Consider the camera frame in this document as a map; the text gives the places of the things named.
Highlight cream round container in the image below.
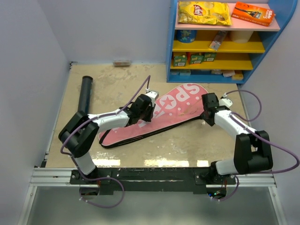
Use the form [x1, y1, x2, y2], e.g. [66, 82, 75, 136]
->
[230, 30, 254, 44]

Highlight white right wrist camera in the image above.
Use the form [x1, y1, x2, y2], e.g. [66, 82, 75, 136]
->
[219, 93, 233, 108]

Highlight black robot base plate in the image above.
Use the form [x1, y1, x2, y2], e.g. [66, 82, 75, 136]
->
[70, 167, 236, 195]

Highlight green box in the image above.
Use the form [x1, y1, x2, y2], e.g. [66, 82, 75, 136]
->
[189, 54, 204, 65]
[203, 52, 217, 62]
[173, 54, 187, 67]

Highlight green box middle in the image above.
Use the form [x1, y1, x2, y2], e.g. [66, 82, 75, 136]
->
[189, 54, 204, 65]

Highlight yellow chips bag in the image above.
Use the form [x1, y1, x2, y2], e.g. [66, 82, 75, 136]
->
[178, 1, 232, 26]

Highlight blue round tin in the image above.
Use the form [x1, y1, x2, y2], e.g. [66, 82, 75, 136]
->
[176, 30, 197, 43]

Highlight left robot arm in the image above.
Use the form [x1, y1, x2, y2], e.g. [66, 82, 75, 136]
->
[58, 90, 159, 176]

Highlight pink racket bag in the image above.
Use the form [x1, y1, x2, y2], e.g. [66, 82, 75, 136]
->
[98, 83, 208, 149]

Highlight orange razor box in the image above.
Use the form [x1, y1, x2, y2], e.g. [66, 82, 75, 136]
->
[232, 1, 275, 27]

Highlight green box left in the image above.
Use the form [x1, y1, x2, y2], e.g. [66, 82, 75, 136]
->
[173, 54, 187, 67]

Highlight black shuttlecock tube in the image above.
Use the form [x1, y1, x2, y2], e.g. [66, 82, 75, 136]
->
[77, 76, 93, 114]

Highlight green box right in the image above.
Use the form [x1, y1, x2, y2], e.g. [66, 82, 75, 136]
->
[203, 52, 217, 62]

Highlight silver foil packet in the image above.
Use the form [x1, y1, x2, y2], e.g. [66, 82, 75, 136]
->
[209, 30, 228, 51]

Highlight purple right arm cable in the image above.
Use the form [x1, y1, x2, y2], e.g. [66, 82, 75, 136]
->
[212, 90, 300, 202]

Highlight blue shelf unit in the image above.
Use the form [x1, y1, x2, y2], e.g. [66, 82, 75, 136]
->
[166, 0, 300, 84]

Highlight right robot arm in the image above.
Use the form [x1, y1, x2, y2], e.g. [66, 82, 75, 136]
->
[200, 93, 273, 175]

